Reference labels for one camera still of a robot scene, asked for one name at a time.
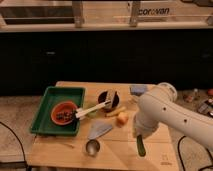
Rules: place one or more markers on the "green pepper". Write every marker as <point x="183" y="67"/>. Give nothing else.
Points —
<point x="140" y="146"/>

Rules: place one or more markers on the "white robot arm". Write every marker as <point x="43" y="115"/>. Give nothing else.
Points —
<point x="157" y="105"/>

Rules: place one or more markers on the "dark round bowl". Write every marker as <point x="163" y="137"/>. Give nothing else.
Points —
<point x="112" y="97"/>

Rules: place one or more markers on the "yellow banana piece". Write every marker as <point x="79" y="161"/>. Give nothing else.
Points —
<point x="115" y="112"/>

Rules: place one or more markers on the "blue sponge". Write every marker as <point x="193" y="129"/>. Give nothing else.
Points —
<point x="137" y="89"/>

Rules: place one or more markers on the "yellow orange fruit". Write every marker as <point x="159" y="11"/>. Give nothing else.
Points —
<point x="122" y="119"/>

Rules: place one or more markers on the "grey blue cloth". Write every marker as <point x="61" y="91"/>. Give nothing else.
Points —
<point x="99" y="128"/>

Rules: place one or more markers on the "orange bowl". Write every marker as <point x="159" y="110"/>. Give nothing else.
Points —
<point x="63" y="113"/>

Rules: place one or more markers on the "wooden board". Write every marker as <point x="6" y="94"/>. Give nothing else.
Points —
<point x="118" y="151"/>

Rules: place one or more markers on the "green plastic tray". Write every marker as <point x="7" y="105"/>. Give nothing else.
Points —
<point x="42" y="123"/>

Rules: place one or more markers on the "white handled brush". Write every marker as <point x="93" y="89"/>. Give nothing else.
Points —
<point x="81" y="113"/>

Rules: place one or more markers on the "corovan sign rail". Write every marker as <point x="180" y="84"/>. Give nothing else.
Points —
<point x="99" y="15"/>

